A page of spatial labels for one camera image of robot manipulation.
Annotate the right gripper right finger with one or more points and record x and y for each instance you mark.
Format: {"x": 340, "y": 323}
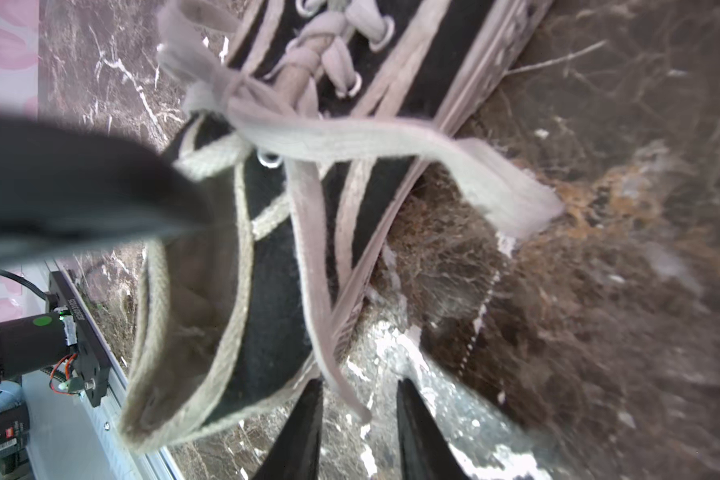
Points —
{"x": 424, "y": 452}

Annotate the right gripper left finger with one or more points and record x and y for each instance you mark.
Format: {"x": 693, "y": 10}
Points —
{"x": 296, "y": 451}

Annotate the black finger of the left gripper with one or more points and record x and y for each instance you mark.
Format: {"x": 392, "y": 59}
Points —
{"x": 64, "y": 190}

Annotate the black white canvas sneaker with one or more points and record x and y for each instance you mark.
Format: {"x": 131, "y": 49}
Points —
{"x": 264, "y": 288}

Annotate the blue grey device box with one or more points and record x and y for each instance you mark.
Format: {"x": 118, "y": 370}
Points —
{"x": 14, "y": 425}

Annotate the aluminium front rail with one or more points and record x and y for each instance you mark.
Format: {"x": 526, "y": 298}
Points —
{"x": 70, "y": 439}

